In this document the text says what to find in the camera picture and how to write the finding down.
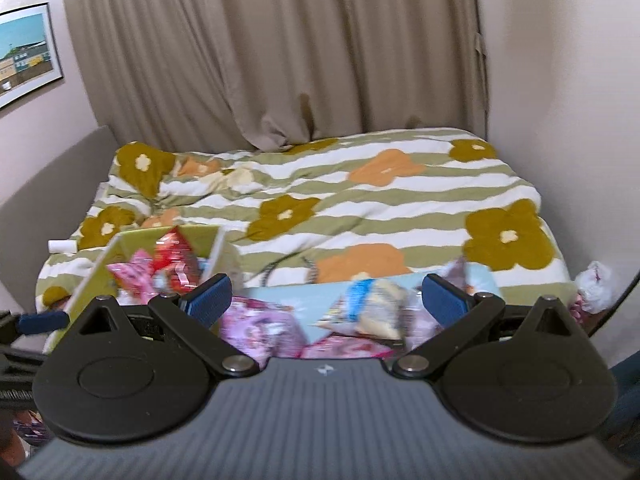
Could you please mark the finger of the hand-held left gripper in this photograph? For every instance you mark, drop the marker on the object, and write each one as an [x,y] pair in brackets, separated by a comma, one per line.
[45,322]

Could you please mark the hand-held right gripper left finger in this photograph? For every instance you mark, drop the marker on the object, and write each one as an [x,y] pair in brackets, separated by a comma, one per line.
[210,300]

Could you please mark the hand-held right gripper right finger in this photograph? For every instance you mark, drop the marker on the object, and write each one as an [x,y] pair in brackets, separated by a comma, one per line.
[442,301]

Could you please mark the red snack bag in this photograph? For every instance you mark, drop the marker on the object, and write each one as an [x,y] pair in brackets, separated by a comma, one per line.
[172,255]

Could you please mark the yellow-green cardboard box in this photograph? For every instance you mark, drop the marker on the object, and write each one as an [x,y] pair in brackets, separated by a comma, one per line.
[92,285]

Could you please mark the pile of snack packets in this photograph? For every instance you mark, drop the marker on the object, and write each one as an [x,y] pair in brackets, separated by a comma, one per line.
[370,310]

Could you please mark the pink striped snack bag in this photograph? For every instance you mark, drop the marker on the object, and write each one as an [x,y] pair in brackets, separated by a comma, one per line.
[132,275]

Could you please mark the small white tube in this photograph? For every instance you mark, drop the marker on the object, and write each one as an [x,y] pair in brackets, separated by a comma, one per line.
[61,246]

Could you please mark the light blue floral tablecloth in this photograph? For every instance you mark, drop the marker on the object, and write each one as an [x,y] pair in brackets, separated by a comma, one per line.
[300,296]

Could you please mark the green striped floral blanket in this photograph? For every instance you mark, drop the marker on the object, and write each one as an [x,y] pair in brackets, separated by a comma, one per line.
[350,200]

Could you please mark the grey upholstered headboard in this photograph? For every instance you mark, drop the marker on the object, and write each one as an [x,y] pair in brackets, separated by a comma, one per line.
[45,185]

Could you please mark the pink patterned bin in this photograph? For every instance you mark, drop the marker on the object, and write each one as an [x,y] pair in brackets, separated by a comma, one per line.
[580,307]

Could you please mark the white plastic bag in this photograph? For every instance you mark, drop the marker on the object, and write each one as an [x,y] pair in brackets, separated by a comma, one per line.
[595,282]

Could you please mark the thin black pole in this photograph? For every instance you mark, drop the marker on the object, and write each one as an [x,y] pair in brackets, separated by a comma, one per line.
[617,305]

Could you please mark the blue denim garment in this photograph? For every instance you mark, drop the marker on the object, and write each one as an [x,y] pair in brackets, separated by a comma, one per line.
[627,400]

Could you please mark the beige curtain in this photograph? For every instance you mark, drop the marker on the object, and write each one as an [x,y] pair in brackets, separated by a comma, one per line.
[275,35]

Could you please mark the framed wall picture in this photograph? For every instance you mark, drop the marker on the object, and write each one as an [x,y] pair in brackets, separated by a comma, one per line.
[25,55]

